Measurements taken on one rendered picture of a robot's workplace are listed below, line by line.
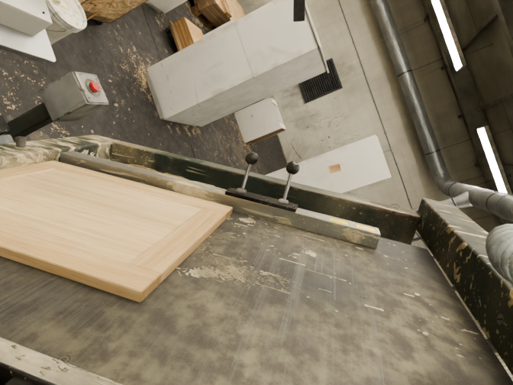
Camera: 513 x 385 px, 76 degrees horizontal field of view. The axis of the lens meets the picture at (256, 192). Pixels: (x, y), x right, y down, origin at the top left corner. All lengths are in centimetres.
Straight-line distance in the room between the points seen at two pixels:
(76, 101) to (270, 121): 481
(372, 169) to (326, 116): 467
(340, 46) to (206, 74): 629
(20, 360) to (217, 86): 317
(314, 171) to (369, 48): 532
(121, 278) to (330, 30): 920
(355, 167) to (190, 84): 234
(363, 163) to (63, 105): 376
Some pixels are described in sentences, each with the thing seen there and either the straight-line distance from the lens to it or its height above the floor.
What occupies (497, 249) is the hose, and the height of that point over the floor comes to 183.
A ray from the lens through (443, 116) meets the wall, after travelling 921.
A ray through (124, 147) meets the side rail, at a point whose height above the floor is 95.
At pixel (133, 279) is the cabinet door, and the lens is 54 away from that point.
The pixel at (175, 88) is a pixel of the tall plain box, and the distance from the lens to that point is 359.
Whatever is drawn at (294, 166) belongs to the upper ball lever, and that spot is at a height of 154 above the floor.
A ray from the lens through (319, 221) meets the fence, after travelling 88.
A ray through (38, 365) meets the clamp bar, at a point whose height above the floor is 141.
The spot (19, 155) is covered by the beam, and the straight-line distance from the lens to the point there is 108.
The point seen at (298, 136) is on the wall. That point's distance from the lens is 907.
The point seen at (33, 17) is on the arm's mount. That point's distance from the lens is 153.
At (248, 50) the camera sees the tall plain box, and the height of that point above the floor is 112.
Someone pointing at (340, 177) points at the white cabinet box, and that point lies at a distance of 454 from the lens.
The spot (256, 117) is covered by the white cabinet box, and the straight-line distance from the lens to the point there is 599.
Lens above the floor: 170
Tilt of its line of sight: 17 degrees down
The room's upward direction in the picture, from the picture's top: 71 degrees clockwise
